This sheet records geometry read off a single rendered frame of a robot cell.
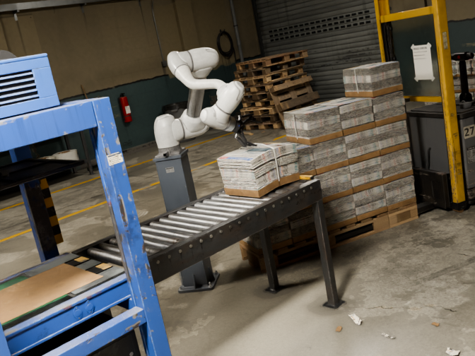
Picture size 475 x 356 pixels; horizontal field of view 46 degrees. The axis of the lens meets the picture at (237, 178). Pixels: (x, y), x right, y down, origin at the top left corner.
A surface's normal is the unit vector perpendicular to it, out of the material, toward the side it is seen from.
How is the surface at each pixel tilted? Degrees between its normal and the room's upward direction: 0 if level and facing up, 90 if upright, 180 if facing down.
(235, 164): 95
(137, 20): 90
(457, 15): 90
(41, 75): 90
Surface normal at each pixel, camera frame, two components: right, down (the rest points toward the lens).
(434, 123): -0.90, 0.25
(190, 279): -0.16, 0.26
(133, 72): 0.68, 0.04
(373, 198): 0.37, 0.14
